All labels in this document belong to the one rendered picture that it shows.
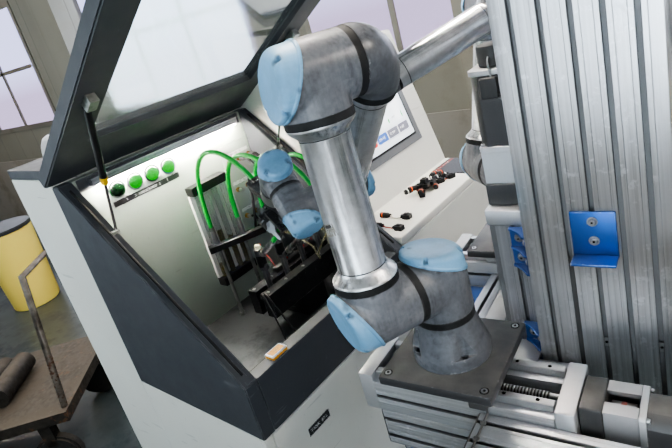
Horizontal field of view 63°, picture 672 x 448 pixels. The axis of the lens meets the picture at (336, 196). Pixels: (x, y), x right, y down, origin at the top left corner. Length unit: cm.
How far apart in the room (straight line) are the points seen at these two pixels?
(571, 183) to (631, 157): 10
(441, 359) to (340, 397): 62
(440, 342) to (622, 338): 34
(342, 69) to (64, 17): 477
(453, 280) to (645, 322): 35
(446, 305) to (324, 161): 35
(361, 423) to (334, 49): 120
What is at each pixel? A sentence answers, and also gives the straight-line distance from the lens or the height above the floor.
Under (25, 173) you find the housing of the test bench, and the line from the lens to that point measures 180.
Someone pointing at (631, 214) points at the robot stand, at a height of 127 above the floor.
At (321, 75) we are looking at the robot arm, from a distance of 81.
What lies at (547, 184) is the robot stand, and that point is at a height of 133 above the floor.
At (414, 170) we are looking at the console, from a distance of 221.
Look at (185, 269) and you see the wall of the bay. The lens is 185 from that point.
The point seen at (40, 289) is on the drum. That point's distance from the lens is 525.
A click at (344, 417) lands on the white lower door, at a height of 64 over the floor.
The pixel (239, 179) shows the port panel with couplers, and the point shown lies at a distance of 195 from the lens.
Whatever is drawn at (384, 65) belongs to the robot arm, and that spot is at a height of 161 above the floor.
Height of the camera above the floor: 172
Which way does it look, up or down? 19 degrees down
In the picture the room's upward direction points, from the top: 16 degrees counter-clockwise
